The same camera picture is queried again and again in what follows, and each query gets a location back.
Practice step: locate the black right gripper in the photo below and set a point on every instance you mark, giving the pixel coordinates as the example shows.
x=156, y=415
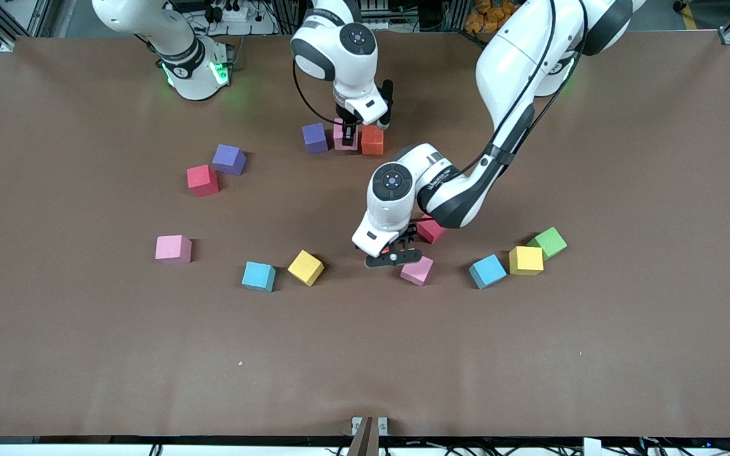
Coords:
x=348, y=124

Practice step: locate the pile of orange objects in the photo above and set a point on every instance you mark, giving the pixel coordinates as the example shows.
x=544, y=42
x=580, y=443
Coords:
x=485, y=16

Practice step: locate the brown table cover mat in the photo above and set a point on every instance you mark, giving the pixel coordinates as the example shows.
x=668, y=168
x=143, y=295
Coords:
x=365, y=354

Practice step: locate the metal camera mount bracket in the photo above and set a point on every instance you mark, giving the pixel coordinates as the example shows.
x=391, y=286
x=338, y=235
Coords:
x=369, y=434

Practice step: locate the grey equipment rack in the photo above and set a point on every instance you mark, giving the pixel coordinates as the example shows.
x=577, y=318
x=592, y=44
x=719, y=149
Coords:
x=397, y=12

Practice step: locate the white power strip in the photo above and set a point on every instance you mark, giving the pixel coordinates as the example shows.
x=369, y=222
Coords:
x=232, y=14

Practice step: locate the red foam block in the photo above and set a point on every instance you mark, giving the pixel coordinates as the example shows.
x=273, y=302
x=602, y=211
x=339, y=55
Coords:
x=203, y=180

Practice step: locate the green foam block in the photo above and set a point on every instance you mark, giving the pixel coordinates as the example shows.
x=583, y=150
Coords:
x=547, y=242

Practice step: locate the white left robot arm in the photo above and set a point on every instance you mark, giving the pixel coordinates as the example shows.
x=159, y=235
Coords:
x=511, y=69

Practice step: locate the yellow foam block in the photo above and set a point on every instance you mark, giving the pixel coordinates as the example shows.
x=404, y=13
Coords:
x=306, y=267
x=526, y=260

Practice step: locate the pink foam block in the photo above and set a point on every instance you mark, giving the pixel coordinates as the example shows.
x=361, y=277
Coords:
x=417, y=273
x=173, y=249
x=338, y=142

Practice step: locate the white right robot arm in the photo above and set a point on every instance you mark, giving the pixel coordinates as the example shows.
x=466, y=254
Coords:
x=181, y=44

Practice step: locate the light purple foam block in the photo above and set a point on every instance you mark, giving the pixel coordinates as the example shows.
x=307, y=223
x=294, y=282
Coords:
x=229, y=159

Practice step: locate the crimson foam block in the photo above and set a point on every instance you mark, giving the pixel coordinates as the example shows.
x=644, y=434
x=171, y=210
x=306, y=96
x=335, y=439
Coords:
x=431, y=233

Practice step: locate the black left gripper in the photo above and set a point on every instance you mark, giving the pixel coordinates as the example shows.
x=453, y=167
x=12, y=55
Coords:
x=410, y=232

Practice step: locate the blue foam block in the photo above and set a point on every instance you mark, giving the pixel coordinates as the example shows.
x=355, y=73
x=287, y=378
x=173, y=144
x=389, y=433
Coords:
x=258, y=276
x=487, y=271

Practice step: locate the dark purple foam block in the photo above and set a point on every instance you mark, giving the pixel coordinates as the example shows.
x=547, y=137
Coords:
x=315, y=138

